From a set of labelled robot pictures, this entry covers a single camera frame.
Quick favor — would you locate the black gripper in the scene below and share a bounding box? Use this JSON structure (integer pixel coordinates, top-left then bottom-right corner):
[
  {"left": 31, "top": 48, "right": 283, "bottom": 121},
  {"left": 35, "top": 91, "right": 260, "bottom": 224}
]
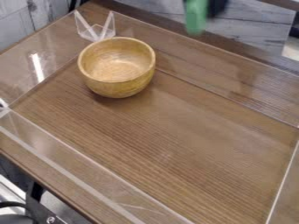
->
[{"left": 208, "top": 0, "right": 230, "bottom": 18}]

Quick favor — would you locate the green rectangular block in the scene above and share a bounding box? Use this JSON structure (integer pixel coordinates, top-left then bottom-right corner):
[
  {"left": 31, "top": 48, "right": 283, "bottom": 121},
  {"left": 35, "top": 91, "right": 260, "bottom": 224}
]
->
[{"left": 184, "top": 0, "right": 208, "bottom": 35}]

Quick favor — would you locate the brown wooden bowl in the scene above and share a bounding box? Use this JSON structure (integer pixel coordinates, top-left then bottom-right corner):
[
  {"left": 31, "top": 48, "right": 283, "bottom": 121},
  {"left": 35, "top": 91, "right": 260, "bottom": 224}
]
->
[{"left": 77, "top": 37, "right": 156, "bottom": 98}]

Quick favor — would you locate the black table leg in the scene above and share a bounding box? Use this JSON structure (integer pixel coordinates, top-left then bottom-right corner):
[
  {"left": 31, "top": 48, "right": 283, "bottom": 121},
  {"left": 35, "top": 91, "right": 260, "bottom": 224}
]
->
[{"left": 25, "top": 182, "right": 68, "bottom": 224}]

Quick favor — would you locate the clear acrylic corner bracket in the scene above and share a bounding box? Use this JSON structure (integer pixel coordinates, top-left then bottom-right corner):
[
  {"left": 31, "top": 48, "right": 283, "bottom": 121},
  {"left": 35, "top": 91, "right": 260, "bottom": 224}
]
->
[{"left": 73, "top": 10, "right": 116, "bottom": 42}]

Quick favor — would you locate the clear acrylic tray wall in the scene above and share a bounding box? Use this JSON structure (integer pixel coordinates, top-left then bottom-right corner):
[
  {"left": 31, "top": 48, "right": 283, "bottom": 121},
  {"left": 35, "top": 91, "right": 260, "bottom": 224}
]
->
[{"left": 0, "top": 107, "right": 194, "bottom": 224}]

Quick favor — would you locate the black cable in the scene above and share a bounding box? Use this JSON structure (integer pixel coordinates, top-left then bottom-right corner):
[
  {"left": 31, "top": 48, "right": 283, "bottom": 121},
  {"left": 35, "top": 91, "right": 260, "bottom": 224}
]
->
[{"left": 0, "top": 200, "right": 33, "bottom": 215}]

